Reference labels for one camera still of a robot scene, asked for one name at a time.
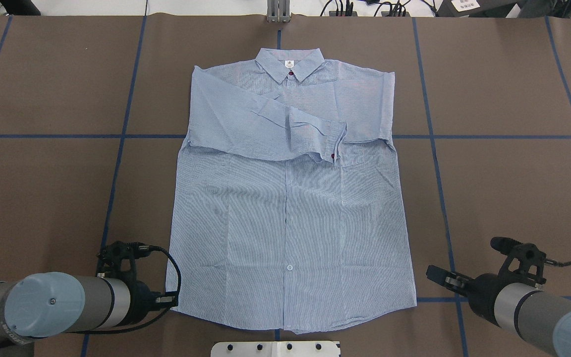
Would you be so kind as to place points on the grey aluminium frame post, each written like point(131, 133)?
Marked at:
point(278, 11)

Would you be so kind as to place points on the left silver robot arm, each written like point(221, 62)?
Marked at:
point(45, 305)

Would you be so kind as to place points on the light blue striped shirt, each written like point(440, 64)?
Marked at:
point(288, 209)

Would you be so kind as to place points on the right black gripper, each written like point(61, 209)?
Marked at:
point(484, 289)

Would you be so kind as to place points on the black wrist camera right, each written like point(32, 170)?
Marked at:
point(524, 262)

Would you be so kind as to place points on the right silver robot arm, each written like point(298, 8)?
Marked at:
point(537, 317)

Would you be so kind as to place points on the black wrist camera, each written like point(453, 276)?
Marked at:
point(118, 260)
point(524, 262)

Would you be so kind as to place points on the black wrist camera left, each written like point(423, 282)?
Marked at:
point(118, 260)

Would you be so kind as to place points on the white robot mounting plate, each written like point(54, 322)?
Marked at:
point(277, 349)

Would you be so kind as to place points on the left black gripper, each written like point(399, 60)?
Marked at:
point(141, 296)

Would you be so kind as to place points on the black box with label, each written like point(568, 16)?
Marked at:
point(475, 8)

